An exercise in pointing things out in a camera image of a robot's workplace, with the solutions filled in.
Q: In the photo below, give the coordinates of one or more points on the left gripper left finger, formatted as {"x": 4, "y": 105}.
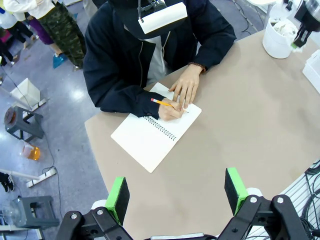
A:
{"x": 117, "y": 200}

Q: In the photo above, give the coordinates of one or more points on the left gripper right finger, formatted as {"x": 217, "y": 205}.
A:
{"x": 235, "y": 190}

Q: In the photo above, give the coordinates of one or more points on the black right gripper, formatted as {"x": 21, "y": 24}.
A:
{"x": 310, "y": 12}

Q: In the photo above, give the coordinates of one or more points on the white paper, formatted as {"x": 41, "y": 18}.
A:
{"x": 298, "y": 49}
{"x": 285, "y": 28}

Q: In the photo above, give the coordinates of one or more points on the white spiral notebook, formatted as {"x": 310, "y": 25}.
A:
{"x": 145, "y": 142}

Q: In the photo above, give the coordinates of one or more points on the yellow pencil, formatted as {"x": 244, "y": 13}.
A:
{"x": 162, "y": 102}

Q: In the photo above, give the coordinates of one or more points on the person's right forearm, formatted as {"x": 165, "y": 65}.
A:
{"x": 130, "y": 102}

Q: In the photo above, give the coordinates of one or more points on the person's left forearm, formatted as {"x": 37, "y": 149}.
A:
{"x": 217, "y": 52}

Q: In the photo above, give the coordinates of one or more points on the person's right hand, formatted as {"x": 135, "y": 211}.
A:
{"x": 170, "y": 112}

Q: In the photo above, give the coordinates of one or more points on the person's left hand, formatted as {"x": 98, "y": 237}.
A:
{"x": 187, "y": 85}

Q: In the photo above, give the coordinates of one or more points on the white round bin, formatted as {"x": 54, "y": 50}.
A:
{"x": 275, "y": 45}

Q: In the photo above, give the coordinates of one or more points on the white plastic lattice basket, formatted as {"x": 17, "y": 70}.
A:
{"x": 312, "y": 70}

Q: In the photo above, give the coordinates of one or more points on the large white table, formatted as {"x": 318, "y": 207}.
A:
{"x": 260, "y": 2}

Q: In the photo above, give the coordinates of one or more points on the white ribbed panel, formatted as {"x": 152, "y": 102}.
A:
{"x": 297, "y": 190}

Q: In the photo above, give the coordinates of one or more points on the grey plastic stool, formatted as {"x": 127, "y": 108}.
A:
{"x": 32, "y": 125}
{"x": 37, "y": 202}

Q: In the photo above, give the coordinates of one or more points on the jug of orange liquid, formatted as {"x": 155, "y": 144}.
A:
{"x": 33, "y": 153}

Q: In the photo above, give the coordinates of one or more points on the clear glass jar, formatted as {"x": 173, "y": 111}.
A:
{"x": 17, "y": 212}

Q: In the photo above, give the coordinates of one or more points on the black and white sneaker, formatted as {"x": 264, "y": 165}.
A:
{"x": 6, "y": 181}

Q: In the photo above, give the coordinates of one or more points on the person in black jacket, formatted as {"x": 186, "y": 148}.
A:
{"x": 112, "y": 62}

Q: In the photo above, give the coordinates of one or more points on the white storage box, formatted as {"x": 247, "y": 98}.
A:
{"x": 25, "y": 93}

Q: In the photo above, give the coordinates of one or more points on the mannequin in purple trousers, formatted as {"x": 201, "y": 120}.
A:
{"x": 41, "y": 31}

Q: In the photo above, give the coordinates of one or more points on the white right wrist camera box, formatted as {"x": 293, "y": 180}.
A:
{"x": 280, "y": 7}

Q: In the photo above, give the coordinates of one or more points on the white head-mounted camera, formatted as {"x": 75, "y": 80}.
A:
{"x": 162, "y": 17}

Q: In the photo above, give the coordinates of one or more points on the blue mannequin base plate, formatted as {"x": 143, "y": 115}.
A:
{"x": 60, "y": 61}

